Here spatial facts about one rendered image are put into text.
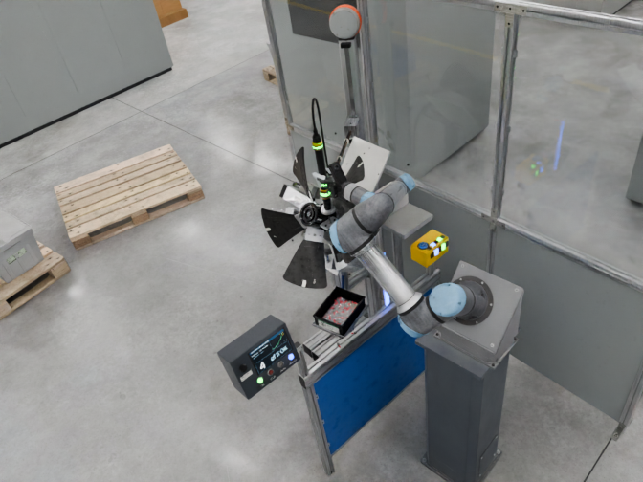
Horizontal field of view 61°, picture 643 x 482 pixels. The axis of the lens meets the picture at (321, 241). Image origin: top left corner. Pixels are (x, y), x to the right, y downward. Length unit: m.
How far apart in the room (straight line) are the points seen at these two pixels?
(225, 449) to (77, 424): 1.00
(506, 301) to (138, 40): 6.66
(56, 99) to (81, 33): 0.86
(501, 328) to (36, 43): 6.42
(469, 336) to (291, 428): 1.47
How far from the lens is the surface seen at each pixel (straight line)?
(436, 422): 2.72
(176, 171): 5.51
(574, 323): 3.03
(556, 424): 3.35
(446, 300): 1.98
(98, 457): 3.65
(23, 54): 7.48
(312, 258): 2.67
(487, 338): 2.17
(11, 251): 4.84
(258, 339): 2.08
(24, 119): 7.61
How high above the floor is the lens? 2.79
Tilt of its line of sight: 40 degrees down
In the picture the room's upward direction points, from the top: 10 degrees counter-clockwise
